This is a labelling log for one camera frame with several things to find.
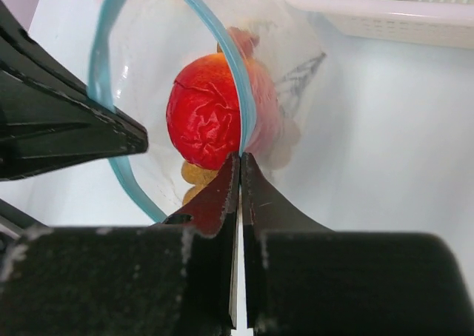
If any red pomegranate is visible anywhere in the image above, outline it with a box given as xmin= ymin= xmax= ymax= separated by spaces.
xmin=165 ymin=27 xmax=286 ymax=169

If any white plastic basket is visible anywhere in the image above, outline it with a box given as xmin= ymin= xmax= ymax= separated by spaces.
xmin=285 ymin=0 xmax=473 ymax=50

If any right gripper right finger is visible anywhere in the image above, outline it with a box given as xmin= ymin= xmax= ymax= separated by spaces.
xmin=240 ymin=153 xmax=473 ymax=335

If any brown longan bunch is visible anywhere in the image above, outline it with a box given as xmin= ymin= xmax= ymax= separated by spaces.
xmin=180 ymin=43 xmax=303 ymax=207

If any blue zipper clear bag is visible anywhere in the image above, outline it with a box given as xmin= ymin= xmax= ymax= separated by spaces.
xmin=87 ymin=0 xmax=326 ymax=223

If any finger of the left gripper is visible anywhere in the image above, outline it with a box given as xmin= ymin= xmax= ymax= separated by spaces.
xmin=1 ymin=4 xmax=148 ymax=181

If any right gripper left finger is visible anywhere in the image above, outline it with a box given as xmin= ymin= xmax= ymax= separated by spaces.
xmin=1 ymin=154 xmax=240 ymax=335

